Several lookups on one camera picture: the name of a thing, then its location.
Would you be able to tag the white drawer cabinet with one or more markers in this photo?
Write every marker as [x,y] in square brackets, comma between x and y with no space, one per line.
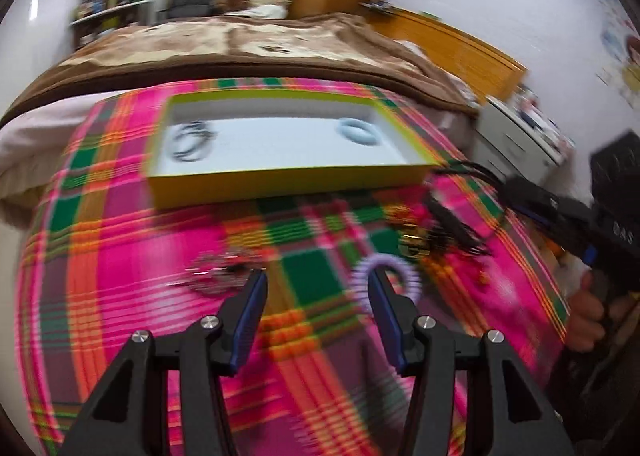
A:
[510,146]

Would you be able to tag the wooden headboard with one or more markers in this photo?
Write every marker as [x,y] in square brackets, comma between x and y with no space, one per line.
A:
[450,51]

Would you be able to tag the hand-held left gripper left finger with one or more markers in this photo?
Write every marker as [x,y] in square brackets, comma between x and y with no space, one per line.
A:
[248,321]

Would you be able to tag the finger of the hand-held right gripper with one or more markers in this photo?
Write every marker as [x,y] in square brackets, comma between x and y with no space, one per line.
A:
[530,193]
[555,231]

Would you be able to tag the white bed sheet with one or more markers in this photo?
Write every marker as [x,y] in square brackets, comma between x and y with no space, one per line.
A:
[30,136]

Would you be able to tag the red knot charm amber beads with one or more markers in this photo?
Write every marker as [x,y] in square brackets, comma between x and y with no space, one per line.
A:
[481,278]

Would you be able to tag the small wall shelf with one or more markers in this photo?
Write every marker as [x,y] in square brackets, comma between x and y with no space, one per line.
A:
[377,6]

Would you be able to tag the yellow-green shallow box tray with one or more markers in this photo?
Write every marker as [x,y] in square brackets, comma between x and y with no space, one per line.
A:
[280,141]

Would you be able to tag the small desk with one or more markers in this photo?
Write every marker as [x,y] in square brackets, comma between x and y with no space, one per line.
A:
[112,11]

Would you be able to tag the pink green plaid blanket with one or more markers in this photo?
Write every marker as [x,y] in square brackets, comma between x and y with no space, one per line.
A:
[125,236]

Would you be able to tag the white pillow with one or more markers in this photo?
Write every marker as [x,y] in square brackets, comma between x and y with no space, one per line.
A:
[267,12]

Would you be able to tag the person's right hand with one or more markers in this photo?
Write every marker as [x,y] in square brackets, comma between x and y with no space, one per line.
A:
[585,316]

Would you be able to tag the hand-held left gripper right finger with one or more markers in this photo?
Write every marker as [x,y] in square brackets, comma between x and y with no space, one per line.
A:
[385,311]

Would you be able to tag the brown fleece blanket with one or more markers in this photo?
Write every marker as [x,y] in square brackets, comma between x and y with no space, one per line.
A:
[200,41]

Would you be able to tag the blue white wall poster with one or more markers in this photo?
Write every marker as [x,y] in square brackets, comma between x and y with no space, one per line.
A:
[620,46]

